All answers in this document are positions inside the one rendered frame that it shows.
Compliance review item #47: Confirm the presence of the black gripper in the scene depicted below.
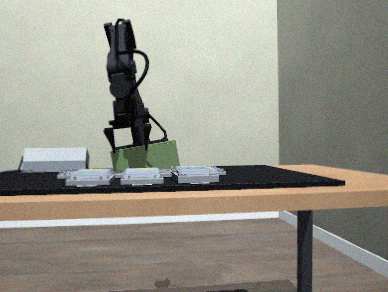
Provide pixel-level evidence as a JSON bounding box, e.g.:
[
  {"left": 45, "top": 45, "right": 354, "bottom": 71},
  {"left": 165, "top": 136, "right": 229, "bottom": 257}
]
[{"left": 103, "top": 117, "right": 152, "bottom": 154}]

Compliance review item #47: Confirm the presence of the white control panel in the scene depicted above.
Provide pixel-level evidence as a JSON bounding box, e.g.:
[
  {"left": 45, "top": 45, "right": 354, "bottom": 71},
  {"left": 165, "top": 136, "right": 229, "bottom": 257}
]
[{"left": 0, "top": 147, "right": 90, "bottom": 174}]

